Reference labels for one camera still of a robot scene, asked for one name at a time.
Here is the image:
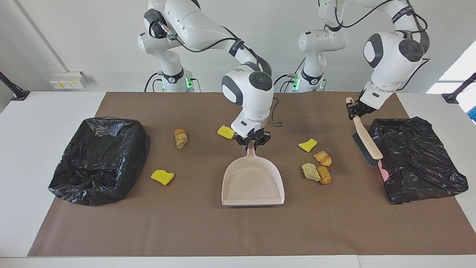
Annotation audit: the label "white wall socket box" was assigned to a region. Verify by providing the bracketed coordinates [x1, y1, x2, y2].
[49, 71, 88, 90]

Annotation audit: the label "black left base cable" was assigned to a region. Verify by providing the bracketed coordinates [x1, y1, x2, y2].
[270, 74, 298, 93]

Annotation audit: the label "black bagged trash bin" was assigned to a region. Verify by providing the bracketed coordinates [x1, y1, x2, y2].
[48, 117, 150, 206]

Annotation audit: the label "beige hand brush black bristles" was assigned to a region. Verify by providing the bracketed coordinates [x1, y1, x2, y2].
[345, 97, 383, 167]

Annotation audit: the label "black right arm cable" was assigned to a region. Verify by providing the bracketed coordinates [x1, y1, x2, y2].
[149, 19, 283, 129]

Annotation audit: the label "brown bread roll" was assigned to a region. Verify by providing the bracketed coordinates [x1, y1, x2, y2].
[317, 166, 332, 185]

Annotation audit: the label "black bagged pink bin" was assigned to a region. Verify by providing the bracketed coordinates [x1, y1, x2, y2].
[366, 117, 469, 205]

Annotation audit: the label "pale bread chunk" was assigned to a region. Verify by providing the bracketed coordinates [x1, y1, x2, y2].
[302, 163, 321, 182]

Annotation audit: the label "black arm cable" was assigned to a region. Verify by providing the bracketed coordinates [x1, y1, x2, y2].
[149, 19, 283, 129]
[333, 0, 432, 92]

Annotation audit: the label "white wall cable conduit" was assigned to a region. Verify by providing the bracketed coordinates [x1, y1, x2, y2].
[15, 0, 71, 73]

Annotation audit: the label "black clamp stand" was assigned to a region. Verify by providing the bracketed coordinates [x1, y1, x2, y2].
[0, 71, 30, 101]
[442, 73, 476, 104]

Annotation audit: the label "black right base cable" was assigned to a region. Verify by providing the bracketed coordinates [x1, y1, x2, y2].
[144, 72, 164, 92]

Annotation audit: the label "striped croissant piece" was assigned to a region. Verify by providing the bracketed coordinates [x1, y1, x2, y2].
[174, 129, 189, 149]
[313, 150, 332, 167]

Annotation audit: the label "beige plastic dustpan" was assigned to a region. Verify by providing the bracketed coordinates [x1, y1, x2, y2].
[222, 141, 285, 206]

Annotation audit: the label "brown table mat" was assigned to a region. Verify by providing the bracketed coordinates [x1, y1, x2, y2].
[28, 92, 476, 257]

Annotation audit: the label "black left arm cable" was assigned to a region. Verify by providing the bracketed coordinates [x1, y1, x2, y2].
[333, 0, 432, 92]

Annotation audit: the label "black base cable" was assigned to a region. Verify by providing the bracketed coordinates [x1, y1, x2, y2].
[270, 74, 298, 93]
[144, 72, 164, 92]

